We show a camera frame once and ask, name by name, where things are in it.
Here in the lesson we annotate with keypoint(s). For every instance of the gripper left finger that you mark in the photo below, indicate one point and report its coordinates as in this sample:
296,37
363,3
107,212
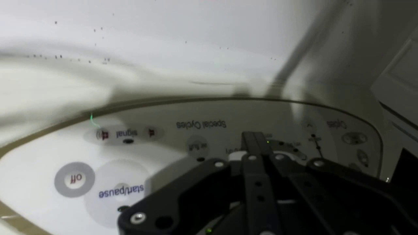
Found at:
183,195

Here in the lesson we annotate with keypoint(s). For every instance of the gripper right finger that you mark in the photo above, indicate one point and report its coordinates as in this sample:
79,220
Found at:
339,192

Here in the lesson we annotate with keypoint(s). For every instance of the white washing machine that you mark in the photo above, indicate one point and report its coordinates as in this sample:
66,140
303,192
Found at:
49,156

